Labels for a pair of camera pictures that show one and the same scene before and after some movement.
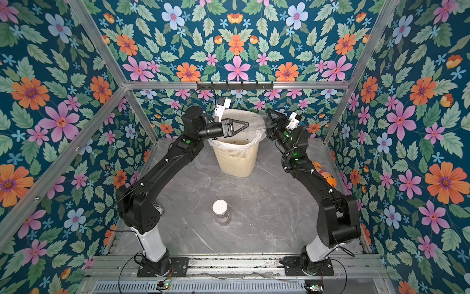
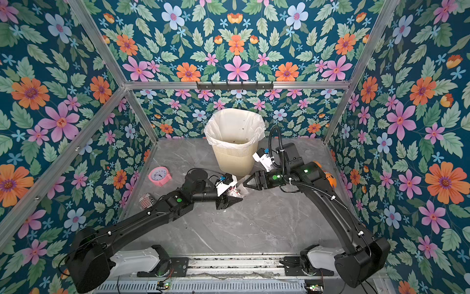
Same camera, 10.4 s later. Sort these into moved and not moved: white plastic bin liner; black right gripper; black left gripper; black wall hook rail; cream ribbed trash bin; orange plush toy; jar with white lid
Moved: black left gripper; jar with white lid; black right gripper
Not moved: cream ribbed trash bin; white plastic bin liner; orange plush toy; black wall hook rail
